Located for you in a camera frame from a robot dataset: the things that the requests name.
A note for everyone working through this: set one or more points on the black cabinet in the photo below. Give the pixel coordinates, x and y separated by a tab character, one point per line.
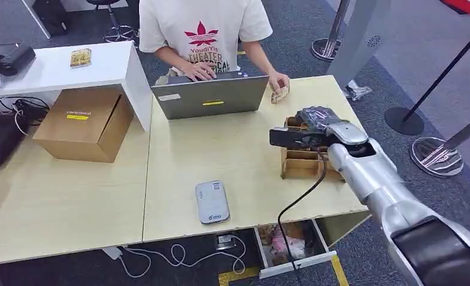
51	15

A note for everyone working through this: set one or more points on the chrome stanchion post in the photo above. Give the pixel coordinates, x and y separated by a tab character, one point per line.
330	43
436	158

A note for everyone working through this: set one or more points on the black bag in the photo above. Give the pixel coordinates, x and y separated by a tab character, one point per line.
0	138

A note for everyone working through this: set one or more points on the black device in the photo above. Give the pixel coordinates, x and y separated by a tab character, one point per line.
11	59

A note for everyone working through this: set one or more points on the yellow card pack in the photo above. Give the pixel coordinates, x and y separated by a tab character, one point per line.
80	58

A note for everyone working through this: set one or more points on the white desk shelf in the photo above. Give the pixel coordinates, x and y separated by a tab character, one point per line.
53	69

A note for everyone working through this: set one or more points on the pink bag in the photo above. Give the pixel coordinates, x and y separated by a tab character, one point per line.
288	246

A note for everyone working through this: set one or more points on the person's right hand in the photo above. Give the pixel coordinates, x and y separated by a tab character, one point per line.
200	72

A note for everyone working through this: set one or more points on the grey pillar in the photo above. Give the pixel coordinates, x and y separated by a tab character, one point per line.
357	39

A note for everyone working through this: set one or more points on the floor power socket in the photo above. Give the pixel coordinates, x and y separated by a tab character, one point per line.
225	241

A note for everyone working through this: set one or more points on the grey power bank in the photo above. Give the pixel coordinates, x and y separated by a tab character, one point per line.
212	203

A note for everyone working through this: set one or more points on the black stanchion post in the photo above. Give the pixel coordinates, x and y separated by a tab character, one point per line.
405	120

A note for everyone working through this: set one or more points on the grey laptop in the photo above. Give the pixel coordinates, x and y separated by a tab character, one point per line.
209	98

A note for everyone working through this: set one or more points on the person's left hand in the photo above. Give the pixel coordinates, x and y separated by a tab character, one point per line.
278	81

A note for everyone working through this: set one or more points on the person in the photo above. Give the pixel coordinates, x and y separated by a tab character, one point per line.
203	35

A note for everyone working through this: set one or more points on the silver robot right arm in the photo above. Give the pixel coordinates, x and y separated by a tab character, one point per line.
377	177

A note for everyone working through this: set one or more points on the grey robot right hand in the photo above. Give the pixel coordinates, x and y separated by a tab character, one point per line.
322	117

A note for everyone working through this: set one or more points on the red barrier belt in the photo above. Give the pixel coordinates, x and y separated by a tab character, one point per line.
466	7

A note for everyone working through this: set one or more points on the white-rimmed bin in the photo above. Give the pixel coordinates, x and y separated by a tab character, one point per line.
298	266

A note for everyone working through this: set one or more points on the wooden card box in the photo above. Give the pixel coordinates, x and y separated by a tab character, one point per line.
302	165

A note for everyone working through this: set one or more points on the black stool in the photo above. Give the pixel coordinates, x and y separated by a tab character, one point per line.
114	23

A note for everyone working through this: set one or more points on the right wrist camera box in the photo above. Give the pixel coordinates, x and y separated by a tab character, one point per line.
294	138

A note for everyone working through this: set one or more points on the white charger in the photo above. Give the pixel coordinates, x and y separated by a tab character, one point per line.
112	253

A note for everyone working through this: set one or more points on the crumpled plastic wrap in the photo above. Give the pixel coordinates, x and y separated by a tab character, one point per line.
357	90

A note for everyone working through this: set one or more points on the brown cardboard box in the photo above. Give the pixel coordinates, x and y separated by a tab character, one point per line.
81	126

